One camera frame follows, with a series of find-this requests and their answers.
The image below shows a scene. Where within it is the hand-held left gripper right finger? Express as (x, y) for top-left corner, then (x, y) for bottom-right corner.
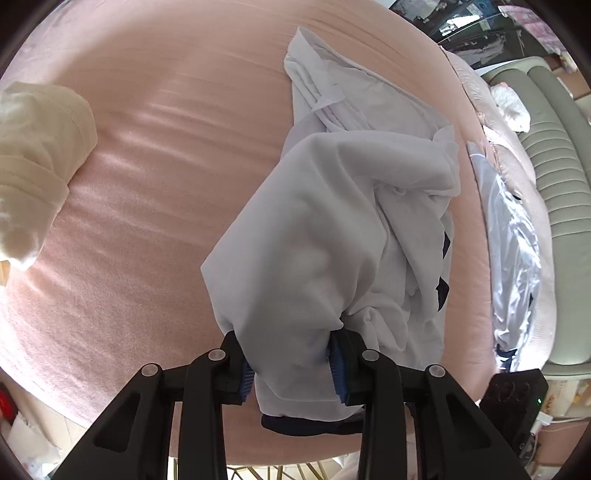
(329, 325), (529, 480)

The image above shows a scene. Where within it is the pink bed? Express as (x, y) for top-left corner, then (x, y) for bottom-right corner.
(0, 0), (504, 467)

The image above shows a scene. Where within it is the white plush toy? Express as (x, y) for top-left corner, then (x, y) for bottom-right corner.
(490, 83), (532, 132)

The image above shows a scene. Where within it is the gold wire rack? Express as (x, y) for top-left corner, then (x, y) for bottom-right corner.
(168, 457), (352, 480)

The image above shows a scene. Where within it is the cream folded garment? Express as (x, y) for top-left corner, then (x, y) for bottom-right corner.
(0, 82), (99, 271)

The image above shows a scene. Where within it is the light blue shirt navy trim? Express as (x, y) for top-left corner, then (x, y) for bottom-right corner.
(466, 141), (543, 372)

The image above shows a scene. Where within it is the beige quilted blanket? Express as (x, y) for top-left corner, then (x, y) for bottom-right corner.
(443, 50), (557, 370)

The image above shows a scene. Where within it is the white shirt with navy collar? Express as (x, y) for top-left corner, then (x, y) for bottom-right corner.
(201, 25), (462, 437)

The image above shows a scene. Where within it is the grey-green padded headboard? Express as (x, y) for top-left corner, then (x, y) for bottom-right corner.
(487, 55), (591, 379)

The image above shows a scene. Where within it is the white power strip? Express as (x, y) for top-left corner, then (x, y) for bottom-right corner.
(531, 411), (555, 435)

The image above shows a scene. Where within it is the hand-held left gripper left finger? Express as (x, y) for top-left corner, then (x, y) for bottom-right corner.
(54, 331), (254, 480)

